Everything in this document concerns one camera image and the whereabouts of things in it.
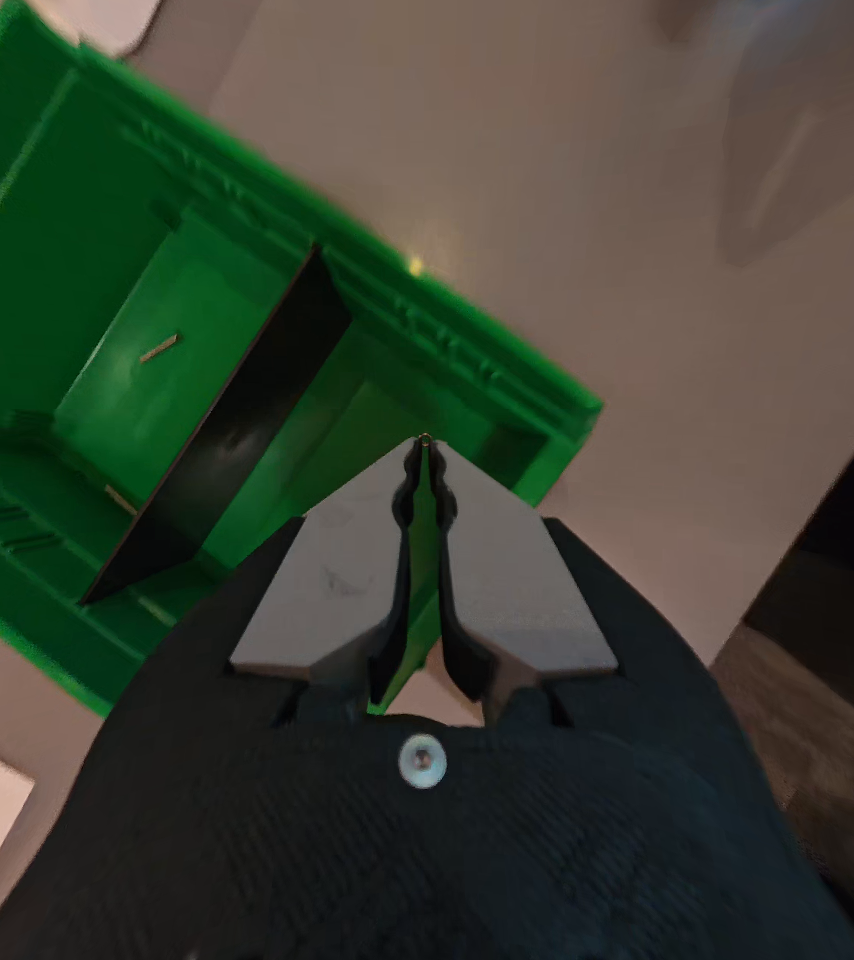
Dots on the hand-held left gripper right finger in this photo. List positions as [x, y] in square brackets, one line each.
[524, 592]

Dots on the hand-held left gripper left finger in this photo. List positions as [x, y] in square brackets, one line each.
[322, 585]

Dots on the green plastic bin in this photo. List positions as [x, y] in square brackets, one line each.
[59, 225]

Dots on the grey desk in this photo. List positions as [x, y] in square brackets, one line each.
[622, 225]

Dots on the black bin divider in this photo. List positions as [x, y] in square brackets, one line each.
[247, 435]

